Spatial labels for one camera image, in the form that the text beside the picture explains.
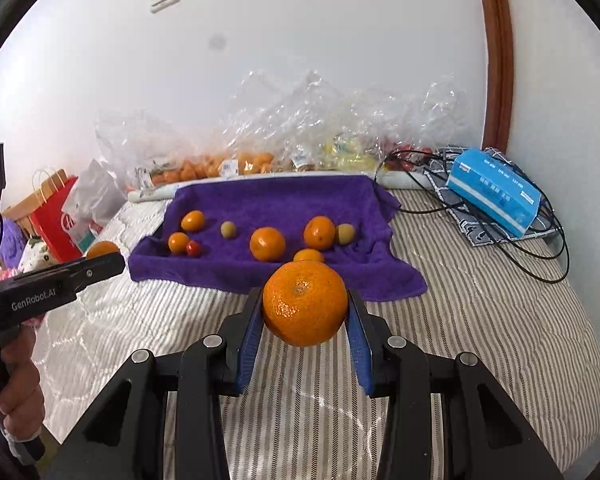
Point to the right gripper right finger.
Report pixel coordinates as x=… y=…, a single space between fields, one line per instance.
x=485 y=435

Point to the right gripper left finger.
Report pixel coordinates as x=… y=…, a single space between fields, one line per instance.
x=121 y=434

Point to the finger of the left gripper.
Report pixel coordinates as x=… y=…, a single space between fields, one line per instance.
x=87 y=272

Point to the orange tangerine front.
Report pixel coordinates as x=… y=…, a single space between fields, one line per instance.
x=104 y=247

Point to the small orange tangerine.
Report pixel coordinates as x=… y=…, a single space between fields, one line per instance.
x=177 y=243

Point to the red cherry tomato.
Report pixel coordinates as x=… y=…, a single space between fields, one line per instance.
x=193 y=249

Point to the small orange kumquat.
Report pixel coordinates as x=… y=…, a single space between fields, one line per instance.
x=193 y=221

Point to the small green jujube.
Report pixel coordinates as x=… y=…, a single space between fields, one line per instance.
x=228 y=230

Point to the orange mandarin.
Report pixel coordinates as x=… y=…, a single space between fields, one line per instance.
x=267 y=244

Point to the green yellow jujube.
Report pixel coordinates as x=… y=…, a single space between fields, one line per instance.
x=345 y=234

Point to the large orange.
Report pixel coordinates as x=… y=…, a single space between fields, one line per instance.
x=319 y=233

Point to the person's left hand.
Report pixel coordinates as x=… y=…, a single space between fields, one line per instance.
x=22 y=400

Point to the red paper bag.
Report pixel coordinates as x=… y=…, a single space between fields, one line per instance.
x=46 y=219

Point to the white plastic bag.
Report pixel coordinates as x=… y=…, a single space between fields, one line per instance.
x=91 y=203

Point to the brown paper bag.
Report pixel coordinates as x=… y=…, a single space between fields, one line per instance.
x=30 y=199

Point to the purple towel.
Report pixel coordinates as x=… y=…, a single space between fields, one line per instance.
x=367 y=265

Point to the patterned grey cloth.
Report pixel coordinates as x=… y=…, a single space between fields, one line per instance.
x=475 y=224

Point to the blue tissue box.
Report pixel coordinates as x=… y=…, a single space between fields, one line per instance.
x=496 y=189

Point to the clear plastic fruit bags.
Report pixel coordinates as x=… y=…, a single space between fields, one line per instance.
x=307 y=126

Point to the brown wooden door frame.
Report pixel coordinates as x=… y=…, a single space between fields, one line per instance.
x=500 y=73

